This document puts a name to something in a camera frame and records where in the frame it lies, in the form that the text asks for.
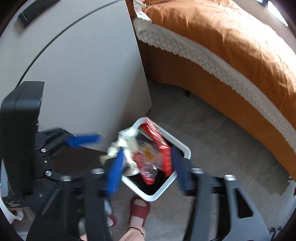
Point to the white nightstand cabinet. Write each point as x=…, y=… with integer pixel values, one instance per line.
x=86, y=54

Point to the white tissue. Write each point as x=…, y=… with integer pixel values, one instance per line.
x=127, y=141

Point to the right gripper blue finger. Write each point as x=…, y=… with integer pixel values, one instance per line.
x=78, y=140

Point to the black drawer handle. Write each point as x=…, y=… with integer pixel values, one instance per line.
x=34, y=10

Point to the white trash bin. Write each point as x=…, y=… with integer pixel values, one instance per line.
x=152, y=192

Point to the orange bed cover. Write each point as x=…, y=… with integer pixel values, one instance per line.
x=227, y=57

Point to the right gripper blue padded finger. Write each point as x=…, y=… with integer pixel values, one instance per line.
x=114, y=172
x=182, y=166

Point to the red slipper foot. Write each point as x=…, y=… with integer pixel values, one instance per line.
x=111, y=221
x=139, y=211

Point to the red slipper right foot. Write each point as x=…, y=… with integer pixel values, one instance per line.
x=139, y=211

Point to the red snack wrapper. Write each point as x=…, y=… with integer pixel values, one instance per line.
x=153, y=154

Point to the red slipper left foot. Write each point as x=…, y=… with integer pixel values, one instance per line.
x=111, y=221

